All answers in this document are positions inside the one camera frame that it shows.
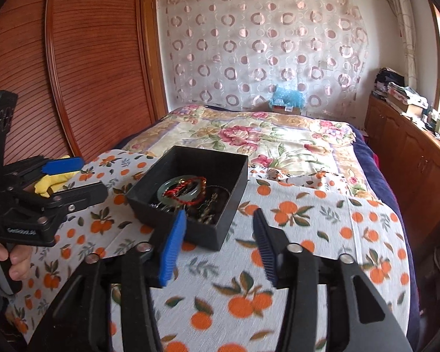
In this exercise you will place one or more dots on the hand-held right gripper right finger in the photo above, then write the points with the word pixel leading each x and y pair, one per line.
pixel 266 253

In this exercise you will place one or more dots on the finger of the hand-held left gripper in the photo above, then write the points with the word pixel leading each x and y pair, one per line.
pixel 88 192
pixel 64 165

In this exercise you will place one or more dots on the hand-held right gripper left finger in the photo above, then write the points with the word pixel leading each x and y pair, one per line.
pixel 172 249

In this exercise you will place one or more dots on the black box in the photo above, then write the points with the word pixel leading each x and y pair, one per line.
pixel 205 233

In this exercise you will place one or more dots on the pale green jade bangle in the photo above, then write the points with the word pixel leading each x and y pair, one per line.
pixel 161 192

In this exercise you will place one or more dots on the person's left hand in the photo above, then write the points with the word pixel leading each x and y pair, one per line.
pixel 20 264

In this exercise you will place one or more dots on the yellow cloth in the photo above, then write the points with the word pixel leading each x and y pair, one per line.
pixel 46 187

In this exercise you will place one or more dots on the orange print tablecloth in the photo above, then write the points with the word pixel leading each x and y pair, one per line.
pixel 315 209

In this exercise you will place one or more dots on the wooden wardrobe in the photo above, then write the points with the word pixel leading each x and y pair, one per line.
pixel 95 62

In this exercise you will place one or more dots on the floral blanket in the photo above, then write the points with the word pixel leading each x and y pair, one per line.
pixel 242 132

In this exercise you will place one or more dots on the dark blue blanket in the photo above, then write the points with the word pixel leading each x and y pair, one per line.
pixel 374 176

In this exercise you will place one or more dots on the small cardboard box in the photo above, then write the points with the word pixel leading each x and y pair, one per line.
pixel 286 110

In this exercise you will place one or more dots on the blue plastic bag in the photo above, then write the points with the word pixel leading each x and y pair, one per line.
pixel 288 97

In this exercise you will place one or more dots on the wooden cabinet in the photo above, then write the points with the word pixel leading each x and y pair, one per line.
pixel 399 143

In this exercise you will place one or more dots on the stack of books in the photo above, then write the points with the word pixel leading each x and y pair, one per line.
pixel 403 99

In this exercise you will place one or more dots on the circle pattern sheer curtain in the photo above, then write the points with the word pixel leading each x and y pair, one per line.
pixel 260 44

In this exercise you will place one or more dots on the white window curtain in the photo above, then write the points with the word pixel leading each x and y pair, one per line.
pixel 403 25

